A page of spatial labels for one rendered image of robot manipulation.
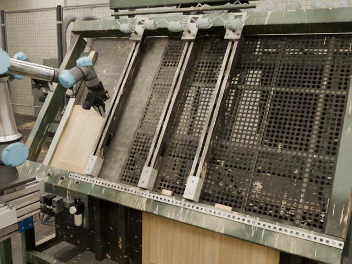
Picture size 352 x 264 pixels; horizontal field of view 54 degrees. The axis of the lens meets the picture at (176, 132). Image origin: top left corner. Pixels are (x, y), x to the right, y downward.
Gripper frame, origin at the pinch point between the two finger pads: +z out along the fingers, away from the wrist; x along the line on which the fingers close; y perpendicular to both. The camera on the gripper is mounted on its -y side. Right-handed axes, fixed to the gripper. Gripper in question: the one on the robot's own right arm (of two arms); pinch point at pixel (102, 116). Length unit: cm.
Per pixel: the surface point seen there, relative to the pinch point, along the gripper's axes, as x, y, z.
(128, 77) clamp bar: 16, 49, 2
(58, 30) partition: 303, 249, 45
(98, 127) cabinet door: 29.5, 18.4, 25.5
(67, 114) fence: 60, 22, 21
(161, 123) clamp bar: -23.3, 21.2, 16.8
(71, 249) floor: 81, -19, 138
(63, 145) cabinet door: 54, 3, 34
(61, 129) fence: 61, 12, 27
